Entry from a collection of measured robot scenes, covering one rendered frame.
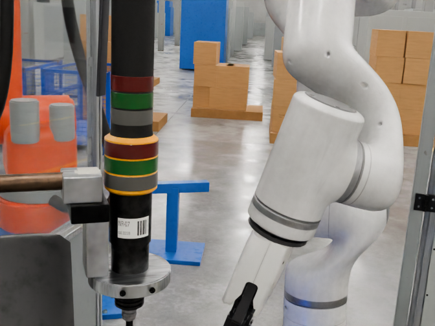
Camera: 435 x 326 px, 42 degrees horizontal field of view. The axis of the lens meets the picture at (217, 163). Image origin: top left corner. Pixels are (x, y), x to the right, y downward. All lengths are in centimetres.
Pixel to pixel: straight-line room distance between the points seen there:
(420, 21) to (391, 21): 57
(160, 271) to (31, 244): 20
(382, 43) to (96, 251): 805
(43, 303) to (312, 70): 41
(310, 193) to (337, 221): 40
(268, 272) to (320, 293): 42
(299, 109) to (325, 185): 9
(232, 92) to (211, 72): 49
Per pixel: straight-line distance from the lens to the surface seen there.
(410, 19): 1263
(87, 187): 46
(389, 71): 847
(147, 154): 45
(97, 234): 47
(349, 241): 104
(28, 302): 62
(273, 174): 64
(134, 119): 45
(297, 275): 108
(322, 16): 73
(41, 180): 46
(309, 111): 61
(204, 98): 972
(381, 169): 66
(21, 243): 65
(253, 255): 66
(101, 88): 47
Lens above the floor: 167
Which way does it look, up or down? 14 degrees down
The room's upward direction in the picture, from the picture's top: 3 degrees clockwise
